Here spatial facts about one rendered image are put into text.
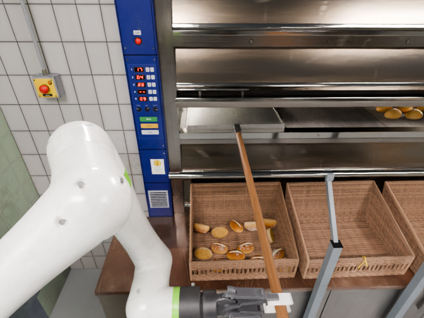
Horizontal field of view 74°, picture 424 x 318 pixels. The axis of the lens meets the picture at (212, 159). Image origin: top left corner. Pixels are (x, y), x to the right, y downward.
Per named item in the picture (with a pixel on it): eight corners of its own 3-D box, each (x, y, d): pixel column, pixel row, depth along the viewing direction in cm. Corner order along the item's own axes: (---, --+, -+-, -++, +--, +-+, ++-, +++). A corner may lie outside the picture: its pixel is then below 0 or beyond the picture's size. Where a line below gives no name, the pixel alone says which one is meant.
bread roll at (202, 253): (211, 260, 153) (212, 258, 158) (212, 248, 153) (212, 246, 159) (194, 260, 153) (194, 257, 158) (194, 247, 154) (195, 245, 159)
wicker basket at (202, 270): (190, 215, 185) (188, 182, 170) (275, 212, 188) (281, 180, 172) (188, 282, 145) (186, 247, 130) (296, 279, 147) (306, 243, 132)
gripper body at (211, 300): (201, 282, 75) (236, 281, 76) (202, 300, 80) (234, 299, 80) (201, 310, 69) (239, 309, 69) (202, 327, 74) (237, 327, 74)
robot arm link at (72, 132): (31, 158, 47) (101, 127, 49) (32, 127, 56) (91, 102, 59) (86, 224, 58) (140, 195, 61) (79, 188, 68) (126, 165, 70)
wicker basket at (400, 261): (278, 214, 187) (284, 181, 172) (361, 211, 189) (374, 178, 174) (301, 280, 146) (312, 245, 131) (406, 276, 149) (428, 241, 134)
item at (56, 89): (45, 93, 140) (38, 72, 134) (65, 93, 140) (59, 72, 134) (38, 98, 133) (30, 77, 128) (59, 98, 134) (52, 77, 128)
